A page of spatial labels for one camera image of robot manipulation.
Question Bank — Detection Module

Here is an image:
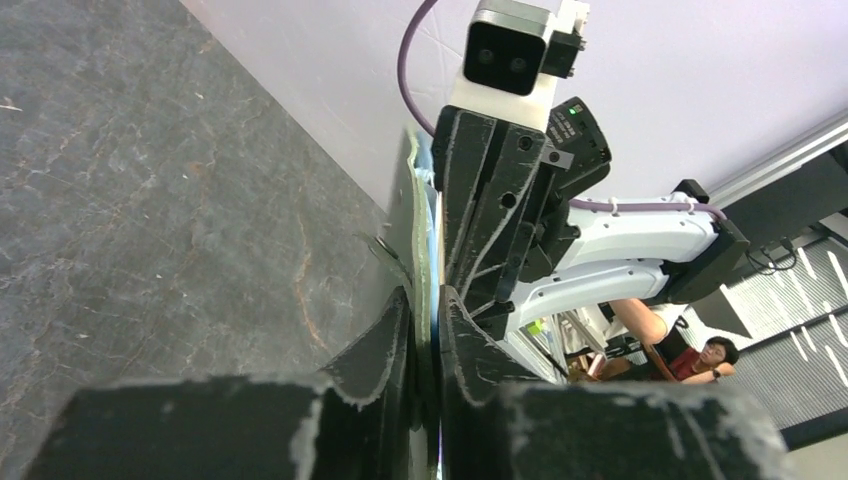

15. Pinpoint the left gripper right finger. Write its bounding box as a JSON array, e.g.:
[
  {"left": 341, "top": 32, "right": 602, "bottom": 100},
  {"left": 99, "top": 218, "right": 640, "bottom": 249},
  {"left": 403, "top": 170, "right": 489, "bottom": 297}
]
[{"left": 438, "top": 286, "right": 557, "bottom": 479}]

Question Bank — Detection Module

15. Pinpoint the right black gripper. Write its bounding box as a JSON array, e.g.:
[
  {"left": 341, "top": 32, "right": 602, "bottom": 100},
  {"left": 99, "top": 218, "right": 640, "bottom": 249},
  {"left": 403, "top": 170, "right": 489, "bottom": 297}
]
[{"left": 432, "top": 105, "right": 574, "bottom": 325}]

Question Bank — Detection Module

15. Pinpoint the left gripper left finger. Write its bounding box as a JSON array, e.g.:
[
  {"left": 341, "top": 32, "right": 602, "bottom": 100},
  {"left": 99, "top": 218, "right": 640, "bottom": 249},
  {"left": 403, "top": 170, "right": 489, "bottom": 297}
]
[{"left": 321, "top": 287, "right": 414, "bottom": 431}]

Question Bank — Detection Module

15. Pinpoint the light blue card holder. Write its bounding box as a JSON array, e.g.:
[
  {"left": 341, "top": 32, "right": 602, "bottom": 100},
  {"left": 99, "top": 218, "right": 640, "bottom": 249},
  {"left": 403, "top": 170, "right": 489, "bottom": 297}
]
[{"left": 362, "top": 127, "right": 442, "bottom": 479}]

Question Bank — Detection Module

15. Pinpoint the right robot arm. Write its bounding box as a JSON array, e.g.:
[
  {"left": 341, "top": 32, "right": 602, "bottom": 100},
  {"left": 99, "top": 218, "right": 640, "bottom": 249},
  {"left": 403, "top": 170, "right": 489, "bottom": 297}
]
[{"left": 432, "top": 98, "right": 749, "bottom": 331}]

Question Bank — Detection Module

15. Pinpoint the person in red shirt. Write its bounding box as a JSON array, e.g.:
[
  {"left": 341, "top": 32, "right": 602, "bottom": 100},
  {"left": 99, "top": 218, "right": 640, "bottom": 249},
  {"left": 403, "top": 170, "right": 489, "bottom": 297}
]
[{"left": 568, "top": 299, "right": 739, "bottom": 384}]

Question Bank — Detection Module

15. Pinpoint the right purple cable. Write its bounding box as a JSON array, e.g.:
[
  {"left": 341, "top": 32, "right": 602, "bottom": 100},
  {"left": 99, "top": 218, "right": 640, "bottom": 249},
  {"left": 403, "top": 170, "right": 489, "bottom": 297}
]
[{"left": 396, "top": 0, "right": 729, "bottom": 224}]

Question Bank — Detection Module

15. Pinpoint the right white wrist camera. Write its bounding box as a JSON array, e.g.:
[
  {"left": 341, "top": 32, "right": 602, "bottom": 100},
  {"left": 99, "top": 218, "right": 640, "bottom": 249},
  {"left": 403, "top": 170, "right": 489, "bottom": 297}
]
[{"left": 448, "top": 1, "right": 590, "bottom": 131}]

